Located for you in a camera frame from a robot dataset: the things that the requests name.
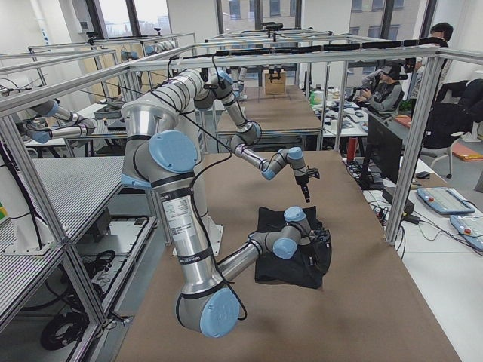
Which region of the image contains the striped aluminium workbench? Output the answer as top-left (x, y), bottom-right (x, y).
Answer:
top-left (0, 155), bottom-right (159, 325)

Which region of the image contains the black printed t-shirt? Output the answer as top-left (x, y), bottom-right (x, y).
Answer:
top-left (254, 206), bottom-right (332, 289)

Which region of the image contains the black computer monitor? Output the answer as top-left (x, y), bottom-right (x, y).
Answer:
top-left (359, 115), bottom-right (402, 190)

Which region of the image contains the seated person with headset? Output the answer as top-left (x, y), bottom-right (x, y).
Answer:
top-left (354, 62), bottom-right (404, 118)

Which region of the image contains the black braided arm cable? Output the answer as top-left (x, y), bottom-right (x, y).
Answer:
top-left (150, 52), bottom-right (250, 321)

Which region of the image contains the cardboard box on table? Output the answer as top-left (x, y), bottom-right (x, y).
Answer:
top-left (264, 71), bottom-right (286, 95)

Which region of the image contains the aluminium cell frame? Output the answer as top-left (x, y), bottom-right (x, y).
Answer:
top-left (1, 37), bottom-right (482, 337)

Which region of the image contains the black office chair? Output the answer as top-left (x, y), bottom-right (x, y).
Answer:
top-left (422, 78), bottom-right (482, 178)

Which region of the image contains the standing person in background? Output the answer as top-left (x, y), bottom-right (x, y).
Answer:
top-left (405, 22), bottom-right (454, 118)

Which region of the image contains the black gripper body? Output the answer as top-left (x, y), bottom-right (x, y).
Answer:
top-left (295, 173), bottom-right (310, 203)
top-left (309, 229), bottom-right (331, 251)

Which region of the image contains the blue white teach pendant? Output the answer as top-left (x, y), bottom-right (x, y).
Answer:
top-left (417, 187), bottom-right (475, 215)

